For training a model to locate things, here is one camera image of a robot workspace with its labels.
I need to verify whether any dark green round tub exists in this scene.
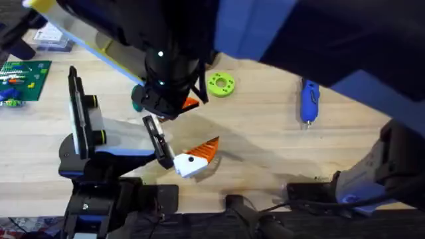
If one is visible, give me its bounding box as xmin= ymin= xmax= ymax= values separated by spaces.
xmin=131 ymin=84 xmax=145 ymax=113

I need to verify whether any green disc with holes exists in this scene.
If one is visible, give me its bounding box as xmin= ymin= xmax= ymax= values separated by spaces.
xmin=207 ymin=71 xmax=236 ymax=98

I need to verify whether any clear box with label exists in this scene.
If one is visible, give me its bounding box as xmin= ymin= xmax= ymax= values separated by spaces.
xmin=33 ymin=22 xmax=76 ymax=53

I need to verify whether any green board with toy blocks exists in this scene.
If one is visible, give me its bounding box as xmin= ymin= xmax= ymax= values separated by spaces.
xmin=0 ymin=60 xmax=53 ymax=108

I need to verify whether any left wrist upright flat plate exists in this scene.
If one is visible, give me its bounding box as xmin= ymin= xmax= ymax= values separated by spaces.
xmin=68 ymin=65 xmax=108 ymax=161

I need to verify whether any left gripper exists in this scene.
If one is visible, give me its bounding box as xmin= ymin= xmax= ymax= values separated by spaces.
xmin=96 ymin=114 xmax=220 ymax=179

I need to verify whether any black bulky object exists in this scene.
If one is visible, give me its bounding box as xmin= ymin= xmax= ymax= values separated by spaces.
xmin=0 ymin=9 xmax=48 ymax=61

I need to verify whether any blue electric screwdriver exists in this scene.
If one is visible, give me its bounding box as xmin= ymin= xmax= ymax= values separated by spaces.
xmin=299 ymin=78 xmax=321 ymax=129

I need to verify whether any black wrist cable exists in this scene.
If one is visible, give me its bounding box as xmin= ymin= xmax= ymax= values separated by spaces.
xmin=191 ymin=59 xmax=210 ymax=104

